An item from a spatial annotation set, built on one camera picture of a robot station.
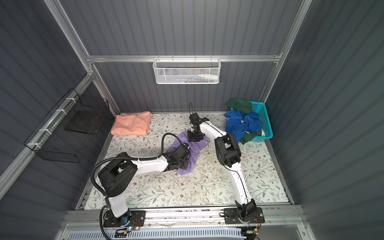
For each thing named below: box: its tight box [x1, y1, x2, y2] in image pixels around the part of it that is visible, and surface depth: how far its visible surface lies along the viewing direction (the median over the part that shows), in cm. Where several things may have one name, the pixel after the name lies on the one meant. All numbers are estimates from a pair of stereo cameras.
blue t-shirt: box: [224, 110, 262, 143], surface depth 104 cm
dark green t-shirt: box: [224, 97, 253, 114], surface depth 118 cm
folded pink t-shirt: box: [110, 111, 153, 136], surface depth 113 cm
